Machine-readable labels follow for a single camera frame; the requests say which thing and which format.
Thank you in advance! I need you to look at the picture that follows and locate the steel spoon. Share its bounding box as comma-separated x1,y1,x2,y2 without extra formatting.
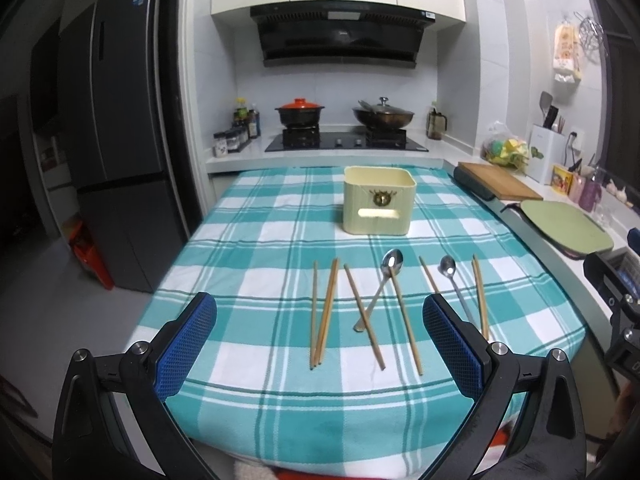
364,248,404,318
438,255,478,327

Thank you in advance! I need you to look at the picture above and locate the wooden chopstick crossing spoon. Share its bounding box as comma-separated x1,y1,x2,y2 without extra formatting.
344,263,386,370

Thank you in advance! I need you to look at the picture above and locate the wooden chopstick short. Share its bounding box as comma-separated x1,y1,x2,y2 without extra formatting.
419,256,440,294

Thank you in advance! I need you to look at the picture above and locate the green cutting board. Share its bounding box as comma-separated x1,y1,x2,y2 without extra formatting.
503,200,614,260

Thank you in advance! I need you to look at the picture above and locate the purple cup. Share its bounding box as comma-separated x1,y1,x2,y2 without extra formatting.
578,179,602,212

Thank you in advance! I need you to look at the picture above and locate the yellow small box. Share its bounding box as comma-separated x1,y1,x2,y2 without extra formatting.
550,165,573,196

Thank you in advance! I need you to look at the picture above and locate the white utensil caddy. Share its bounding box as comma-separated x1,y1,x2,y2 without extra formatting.
525,91,569,187

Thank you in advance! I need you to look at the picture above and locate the wooden cutting board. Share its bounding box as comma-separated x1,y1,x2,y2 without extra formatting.
458,162,542,202

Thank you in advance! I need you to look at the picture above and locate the black mat roll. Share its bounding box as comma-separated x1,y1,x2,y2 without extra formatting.
454,166,495,200

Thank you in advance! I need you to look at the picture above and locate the plastic bag with sponges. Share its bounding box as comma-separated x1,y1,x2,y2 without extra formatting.
480,122,529,172

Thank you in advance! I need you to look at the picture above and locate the red bin on floor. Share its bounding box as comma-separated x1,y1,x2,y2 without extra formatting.
68,220,115,290

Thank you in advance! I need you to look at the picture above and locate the hanging bag dispenser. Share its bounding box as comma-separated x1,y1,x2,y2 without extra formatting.
552,22,582,84

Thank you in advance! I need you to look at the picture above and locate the dark glass kettle jar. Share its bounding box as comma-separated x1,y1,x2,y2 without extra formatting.
426,101,448,140

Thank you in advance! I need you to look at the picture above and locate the teal plaid tablecloth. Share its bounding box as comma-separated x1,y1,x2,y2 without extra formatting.
131,167,586,479

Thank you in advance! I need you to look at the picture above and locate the cream utensil holder box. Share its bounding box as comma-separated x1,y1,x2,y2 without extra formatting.
343,166,416,236

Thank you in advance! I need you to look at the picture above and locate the dark wok with lid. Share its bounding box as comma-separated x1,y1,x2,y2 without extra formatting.
352,96,414,130

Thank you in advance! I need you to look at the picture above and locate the spice jar rack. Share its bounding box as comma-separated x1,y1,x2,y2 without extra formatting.
213,126,250,158

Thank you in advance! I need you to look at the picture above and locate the black gas cooktop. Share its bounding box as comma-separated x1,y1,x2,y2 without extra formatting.
266,127,427,153

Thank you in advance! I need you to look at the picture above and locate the black pot orange lid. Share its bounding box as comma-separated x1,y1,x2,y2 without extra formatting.
276,98,324,128

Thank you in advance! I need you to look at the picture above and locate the sauce bottles group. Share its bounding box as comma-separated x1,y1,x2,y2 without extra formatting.
233,98,262,139

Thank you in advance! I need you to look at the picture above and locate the black refrigerator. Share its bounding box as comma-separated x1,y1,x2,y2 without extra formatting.
32,0,201,292

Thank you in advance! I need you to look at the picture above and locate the black range hood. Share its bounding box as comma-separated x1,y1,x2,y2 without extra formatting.
250,0,436,68

